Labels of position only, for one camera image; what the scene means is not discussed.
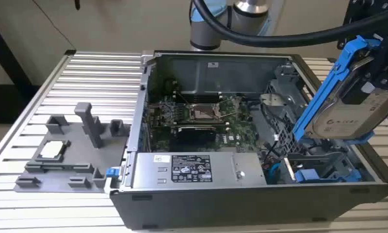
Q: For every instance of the CPU socket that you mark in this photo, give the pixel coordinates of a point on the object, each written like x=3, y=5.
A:
x=200, y=114

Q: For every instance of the black graphics card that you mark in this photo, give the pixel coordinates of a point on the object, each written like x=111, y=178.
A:
x=194, y=138

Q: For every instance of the grey power supply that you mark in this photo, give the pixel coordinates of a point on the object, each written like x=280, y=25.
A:
x=148, y=170

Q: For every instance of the black PC case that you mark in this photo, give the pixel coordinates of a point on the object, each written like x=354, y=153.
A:
x=214, y=208

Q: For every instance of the silver drive cage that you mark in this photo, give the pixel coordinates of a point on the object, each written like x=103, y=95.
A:
x=284, y=106

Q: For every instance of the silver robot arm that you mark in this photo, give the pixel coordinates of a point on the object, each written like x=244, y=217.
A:
x=207, y=31

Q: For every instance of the dark desk frame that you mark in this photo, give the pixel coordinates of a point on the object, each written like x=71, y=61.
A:
x=5, y=60

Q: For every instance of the metal disk bay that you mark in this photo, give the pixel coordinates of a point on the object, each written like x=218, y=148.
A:
x=327, y=167

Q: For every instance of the silver CPU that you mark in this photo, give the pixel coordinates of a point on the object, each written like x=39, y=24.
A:
x=54, y=148

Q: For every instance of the blue case latch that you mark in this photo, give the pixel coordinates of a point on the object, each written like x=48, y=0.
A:
x=112, y=172

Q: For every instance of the grey parts rack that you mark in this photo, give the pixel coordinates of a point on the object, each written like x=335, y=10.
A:
x=80, y=155

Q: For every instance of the hard disk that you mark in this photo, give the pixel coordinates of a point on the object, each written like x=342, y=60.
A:
x=352, y=119

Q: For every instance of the black RAM slots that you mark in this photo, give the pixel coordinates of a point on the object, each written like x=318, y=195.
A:
x=203, y=97

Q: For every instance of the green motherboard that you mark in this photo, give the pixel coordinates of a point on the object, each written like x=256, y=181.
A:
x=243, y=126

